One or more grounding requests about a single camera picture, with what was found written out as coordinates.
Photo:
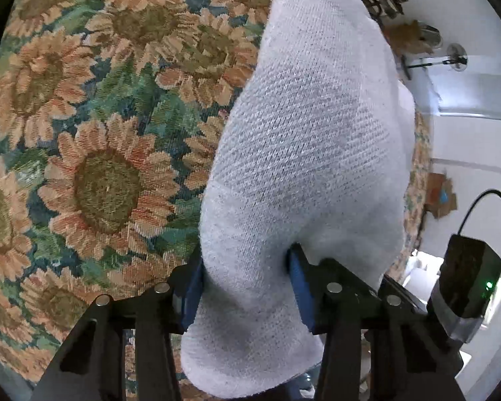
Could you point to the cardboard box with items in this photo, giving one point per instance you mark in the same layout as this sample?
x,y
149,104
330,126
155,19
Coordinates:
x,y
440,199

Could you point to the brown paper bag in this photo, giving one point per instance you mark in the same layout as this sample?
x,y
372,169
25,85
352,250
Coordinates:
x,y
413,38

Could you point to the sunflower pattern bed cover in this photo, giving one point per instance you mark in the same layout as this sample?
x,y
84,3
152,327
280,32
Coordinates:
x,y
111,112

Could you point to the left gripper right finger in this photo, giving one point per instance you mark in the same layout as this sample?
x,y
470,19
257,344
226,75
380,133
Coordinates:
x,y
333,302

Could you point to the standing fan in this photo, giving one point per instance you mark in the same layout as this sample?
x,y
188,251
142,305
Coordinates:
x,y
456,58

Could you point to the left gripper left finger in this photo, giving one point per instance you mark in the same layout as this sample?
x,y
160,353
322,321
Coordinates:
x,y
90,364

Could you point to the grey knit sweater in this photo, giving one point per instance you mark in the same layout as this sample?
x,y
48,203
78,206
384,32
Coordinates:
x,y
317,151

